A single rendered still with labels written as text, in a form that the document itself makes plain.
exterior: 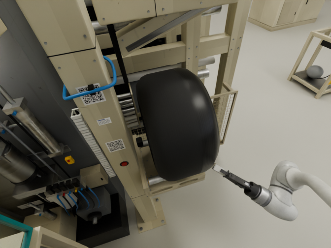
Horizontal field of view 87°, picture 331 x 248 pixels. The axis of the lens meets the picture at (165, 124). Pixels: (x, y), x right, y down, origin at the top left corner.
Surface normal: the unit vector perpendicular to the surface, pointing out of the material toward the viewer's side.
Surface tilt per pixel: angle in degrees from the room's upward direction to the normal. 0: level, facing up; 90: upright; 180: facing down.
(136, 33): 90
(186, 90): 17
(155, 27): 90
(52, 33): 90
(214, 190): 0
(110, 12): 90
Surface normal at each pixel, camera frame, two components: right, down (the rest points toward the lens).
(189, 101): 0.07, -0.27
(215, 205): -0.07, -0.69
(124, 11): 0.28, 0.68
